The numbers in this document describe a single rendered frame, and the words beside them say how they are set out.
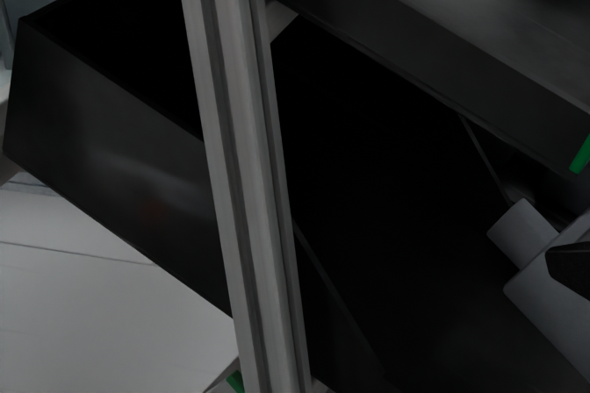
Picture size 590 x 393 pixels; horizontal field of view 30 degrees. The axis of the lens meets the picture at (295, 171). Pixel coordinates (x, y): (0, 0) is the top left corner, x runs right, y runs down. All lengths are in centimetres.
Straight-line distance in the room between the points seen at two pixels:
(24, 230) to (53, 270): 10
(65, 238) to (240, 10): 98
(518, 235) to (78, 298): 80
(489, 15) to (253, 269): 12
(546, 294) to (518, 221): 3
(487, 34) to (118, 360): 76
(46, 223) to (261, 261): 97
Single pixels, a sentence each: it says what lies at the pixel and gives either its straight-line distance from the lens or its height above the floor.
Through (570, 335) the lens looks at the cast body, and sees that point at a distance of 43.
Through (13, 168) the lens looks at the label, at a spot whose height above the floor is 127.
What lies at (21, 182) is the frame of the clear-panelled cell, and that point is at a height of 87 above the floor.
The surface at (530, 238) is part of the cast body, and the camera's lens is 44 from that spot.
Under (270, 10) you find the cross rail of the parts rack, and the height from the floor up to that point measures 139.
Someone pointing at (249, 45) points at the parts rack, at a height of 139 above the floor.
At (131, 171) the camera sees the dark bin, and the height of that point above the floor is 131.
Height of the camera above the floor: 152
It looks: 29 degrees down
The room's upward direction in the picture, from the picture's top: 7 degrees counter-clockwise
